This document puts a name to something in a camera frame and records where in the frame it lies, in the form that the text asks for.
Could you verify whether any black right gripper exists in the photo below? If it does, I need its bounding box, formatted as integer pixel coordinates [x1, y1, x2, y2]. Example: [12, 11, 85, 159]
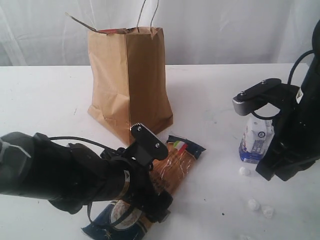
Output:
[255, 84, 320, 182]

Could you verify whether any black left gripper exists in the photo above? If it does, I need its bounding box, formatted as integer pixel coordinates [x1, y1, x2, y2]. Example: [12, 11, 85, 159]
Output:
[99, 147, 173, 223]

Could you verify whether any spaghetti package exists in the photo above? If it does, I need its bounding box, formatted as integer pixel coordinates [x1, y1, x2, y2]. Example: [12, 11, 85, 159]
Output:
[81, 135, 206, 240]

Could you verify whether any small white blue carton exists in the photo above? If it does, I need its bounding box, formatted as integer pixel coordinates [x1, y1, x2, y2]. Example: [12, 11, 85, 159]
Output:
[238, 117, 274, 164]

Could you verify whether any white pellet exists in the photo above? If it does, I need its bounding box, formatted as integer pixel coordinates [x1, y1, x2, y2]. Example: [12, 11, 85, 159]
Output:
[239, 167, 251, 177]
[261, 205, 275, 219]
[239, 234, 253, 240]
[247, 198, 261, 211]

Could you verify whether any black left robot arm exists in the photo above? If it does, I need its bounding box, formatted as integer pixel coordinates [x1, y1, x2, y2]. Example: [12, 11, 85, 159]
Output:
[0, 132, 173, 222]

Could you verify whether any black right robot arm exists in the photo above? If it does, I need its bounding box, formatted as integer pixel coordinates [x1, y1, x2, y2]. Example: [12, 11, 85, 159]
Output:
[255, 24, 320, 181]

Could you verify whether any large brown paper bag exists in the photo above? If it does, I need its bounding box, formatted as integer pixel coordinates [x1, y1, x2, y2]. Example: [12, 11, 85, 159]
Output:
[65, 0, 174, 146]

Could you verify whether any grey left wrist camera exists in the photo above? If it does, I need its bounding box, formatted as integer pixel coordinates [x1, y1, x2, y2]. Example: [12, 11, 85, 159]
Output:
[128, 123, 169, 167]

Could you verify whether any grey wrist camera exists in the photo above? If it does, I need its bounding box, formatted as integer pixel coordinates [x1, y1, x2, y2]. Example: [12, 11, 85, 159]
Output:
[232, 78, 282, 116]
[128, 123, 169, 167]

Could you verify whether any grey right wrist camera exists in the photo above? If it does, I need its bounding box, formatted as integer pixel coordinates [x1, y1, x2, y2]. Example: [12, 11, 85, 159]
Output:
[232, 78, 282, 116]

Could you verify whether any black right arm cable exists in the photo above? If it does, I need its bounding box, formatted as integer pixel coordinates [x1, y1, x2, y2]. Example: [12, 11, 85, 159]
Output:
[251, 49, 316, 120]

